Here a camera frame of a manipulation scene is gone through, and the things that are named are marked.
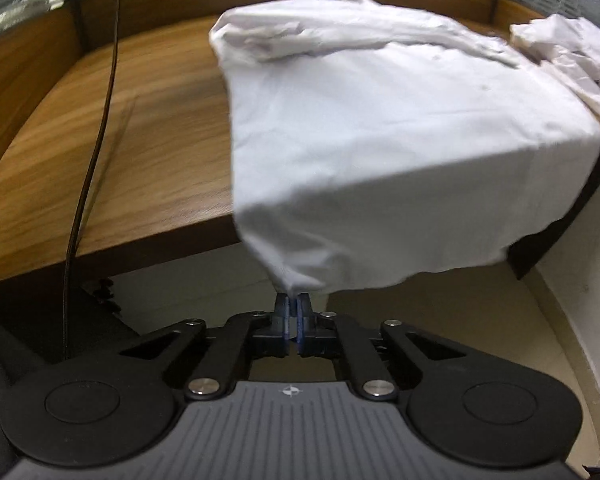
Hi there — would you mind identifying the white collared shirt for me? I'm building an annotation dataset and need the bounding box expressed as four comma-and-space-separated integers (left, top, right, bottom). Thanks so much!
509, 14, 600, 128

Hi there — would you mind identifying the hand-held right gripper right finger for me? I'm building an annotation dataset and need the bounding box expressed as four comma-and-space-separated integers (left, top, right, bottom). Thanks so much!
297, 292, 468, 402

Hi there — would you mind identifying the black cable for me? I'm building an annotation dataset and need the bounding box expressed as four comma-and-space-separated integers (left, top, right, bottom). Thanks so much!
60, 0, 133, 361

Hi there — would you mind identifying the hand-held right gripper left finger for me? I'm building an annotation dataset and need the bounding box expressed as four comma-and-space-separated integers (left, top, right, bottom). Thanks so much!
120, 294, 290, 402

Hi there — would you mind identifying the white shirt with black label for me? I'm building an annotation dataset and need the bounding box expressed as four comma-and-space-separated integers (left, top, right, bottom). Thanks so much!
209, 0, 600, 295

